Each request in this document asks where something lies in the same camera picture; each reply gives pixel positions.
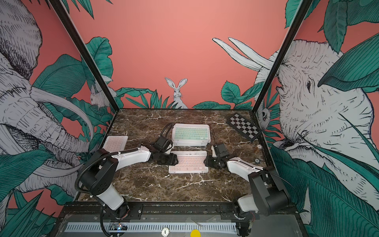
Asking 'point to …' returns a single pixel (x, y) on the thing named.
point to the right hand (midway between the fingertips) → (205, 159)
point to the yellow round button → (195, 233)
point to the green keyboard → (191, 133)
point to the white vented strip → (210, 226)
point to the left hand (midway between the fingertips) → (176, 160)
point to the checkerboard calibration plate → (244, 127)
